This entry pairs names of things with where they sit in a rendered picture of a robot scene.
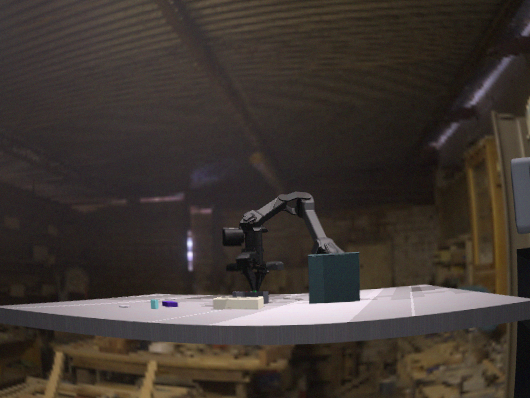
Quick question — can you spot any beige shallow tray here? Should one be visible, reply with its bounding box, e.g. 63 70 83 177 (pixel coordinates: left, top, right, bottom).
213 297 264 310

